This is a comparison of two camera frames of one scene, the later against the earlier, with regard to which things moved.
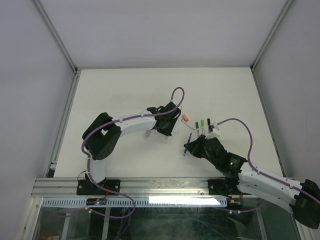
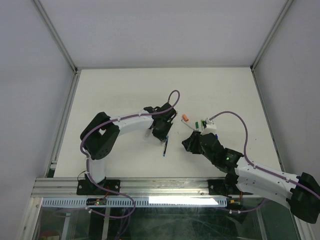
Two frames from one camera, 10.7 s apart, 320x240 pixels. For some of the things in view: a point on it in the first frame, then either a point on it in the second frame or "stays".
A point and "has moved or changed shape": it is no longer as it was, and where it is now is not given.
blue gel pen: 185,150 has moved or changed shape
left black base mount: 87,187 stays
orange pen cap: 185,118 stays
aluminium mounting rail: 129,187 stays
